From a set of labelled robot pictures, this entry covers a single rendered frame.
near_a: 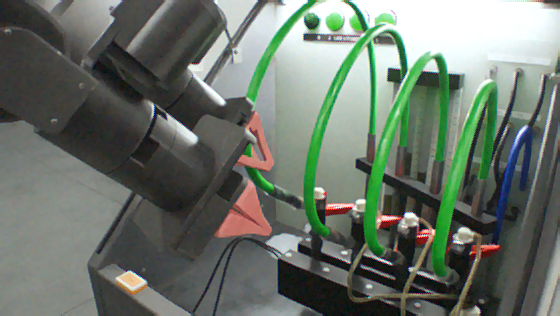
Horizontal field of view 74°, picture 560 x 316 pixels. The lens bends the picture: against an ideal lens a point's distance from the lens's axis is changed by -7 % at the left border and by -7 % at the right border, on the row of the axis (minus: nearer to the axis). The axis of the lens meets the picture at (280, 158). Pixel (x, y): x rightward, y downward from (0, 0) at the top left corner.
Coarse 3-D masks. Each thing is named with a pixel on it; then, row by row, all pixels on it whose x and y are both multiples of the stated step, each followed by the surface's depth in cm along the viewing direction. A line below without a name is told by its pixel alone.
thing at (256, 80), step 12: (312, 0) 55; (324, 0) 57; (336, 0) 60; (348, 0) 62; (300, 12) 53; (360, 12) 66; (288, 24) 52; (360, 24) 69; (276, 36) 51; (276, 48) 51; (372, 48) 72; (264, 60) 50; (372, 60) 74; (264, 72) 50; (372, 72) 75; (252, 84) 49; (372, 84) 76; (252, 96) 49; (372, 96) 77; (252, 108) 49; (372, 108) 78; (372, 120) 79; (372, 132) 80; (252, 168) 52; (252, 180) 53; (264, 180) 54
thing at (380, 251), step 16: (416, 64) 48; (416, 80) 47; (448, 80) 59; (400, 96) 45; (448, 96) 60; (400, 112) 45; (384, 128) 45; (384, 144) 44; (384, 160) 44; (432, 176) 66; (368, 192) 44; (432, 192) 67; (368, 208) 44; (368, 224) 45; (368, 240) 46; (384, 256) 50; (400, 256) 56
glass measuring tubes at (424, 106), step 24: (432, 72) 74; (456, 72) 73; (432, 96) 76; (456, 96) 75; (408, 120) 80; (432, 120) 78; (456, 120) 76; (408, 144) 82; (432, 144) 81; (408, 168) 83; (384, 192) 88
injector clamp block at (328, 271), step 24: (288, 264) 70; (312, 264) 69; (336, 264) 71; (288, 288) 71; (312, 288) 68; (336, 288) 64; (360, 288) 62; (384, 288) 62; (432, 288) 62; (336, 312) 66; (360, 312) 63; (384, 312) 60; (408, 312) 57; (432, 312) 57; (480, 312) 57
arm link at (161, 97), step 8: (184, 72) 42; (192, 72) 44; (128, 80) 41; (136, 80) 40; (184, 80) 42; (136, 88) 41; (144, 88) 41; (160, 88) 41; (176, 88) 42; (184, 88) 42; (152, 96) 42; (160, 96) 42; (168, 96) 42; (176, 96) 42; (160, 104) 42; (168, 104) 42
